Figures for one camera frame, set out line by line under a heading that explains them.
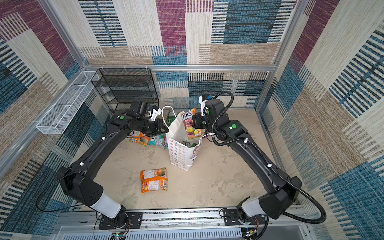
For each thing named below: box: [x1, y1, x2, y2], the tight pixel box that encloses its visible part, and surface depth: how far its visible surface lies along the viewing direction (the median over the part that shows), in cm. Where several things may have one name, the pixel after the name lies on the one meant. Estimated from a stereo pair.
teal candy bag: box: [148, 133, 169, 150], surface depth 101 cm
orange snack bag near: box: [140, 167, 168, 194], surface depth 85 cm
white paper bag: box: [165, 111, 203, 171], surface depth 80 cm
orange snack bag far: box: [129, 130, 151, 146], surface depth 101 cm
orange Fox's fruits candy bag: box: [181, 107, 203, 140], surface depth 75 cm
